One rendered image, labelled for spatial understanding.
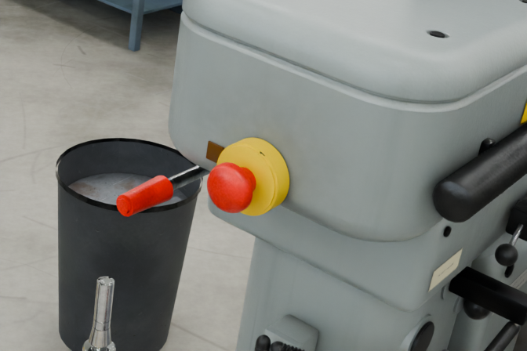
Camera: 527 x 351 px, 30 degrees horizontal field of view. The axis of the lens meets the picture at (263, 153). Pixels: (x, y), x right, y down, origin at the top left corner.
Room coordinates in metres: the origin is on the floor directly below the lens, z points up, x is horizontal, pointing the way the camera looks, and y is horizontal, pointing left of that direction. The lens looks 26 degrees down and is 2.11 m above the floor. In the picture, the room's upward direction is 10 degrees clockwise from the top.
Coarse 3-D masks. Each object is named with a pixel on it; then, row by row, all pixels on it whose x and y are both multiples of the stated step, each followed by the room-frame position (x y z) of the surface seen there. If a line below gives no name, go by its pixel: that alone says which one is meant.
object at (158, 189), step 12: (192, 168) 0.79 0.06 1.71; (204, 168) 0.80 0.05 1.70; (156, 180) 0.75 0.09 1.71; (168, 180) 0.76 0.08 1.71; (180, 180) 0.77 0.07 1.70; (192, 180) 0.79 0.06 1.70; (132, 192) 0.72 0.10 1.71; (144, 192) 0.73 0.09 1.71; (156, 192) 0.74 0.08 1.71; (168, 192) 0.75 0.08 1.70; (120, 204) 0.72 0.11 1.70; (132, 204) 0.71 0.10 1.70; (144, 204) 0.72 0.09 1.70; (156, 204) 0.74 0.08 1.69
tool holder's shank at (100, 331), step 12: (96, 288) 1.12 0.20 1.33; (108, 288) 1.12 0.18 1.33; (96, 300) 1.12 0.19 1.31; (108, 300) 1.12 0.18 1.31; (96, 312) 1.12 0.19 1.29; (108, 312) 1.12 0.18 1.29; (96, 324) 1.12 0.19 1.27; (108, 324) 1.12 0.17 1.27; (96, 336) 1.12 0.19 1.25; (108, 336) 1.12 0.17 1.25; (96, 348) 1.12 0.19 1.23
